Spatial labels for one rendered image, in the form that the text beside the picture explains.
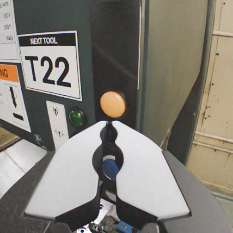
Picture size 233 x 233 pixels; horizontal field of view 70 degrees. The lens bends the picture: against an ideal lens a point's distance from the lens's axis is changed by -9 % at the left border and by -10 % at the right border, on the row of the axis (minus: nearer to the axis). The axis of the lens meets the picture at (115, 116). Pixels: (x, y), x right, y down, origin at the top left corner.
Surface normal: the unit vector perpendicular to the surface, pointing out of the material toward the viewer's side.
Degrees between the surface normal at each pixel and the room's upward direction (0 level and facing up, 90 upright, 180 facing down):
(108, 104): 88
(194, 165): 90
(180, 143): 90
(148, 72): 90
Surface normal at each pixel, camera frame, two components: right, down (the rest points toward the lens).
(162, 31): 0.87, 0.22
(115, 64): -0.49, 0.40
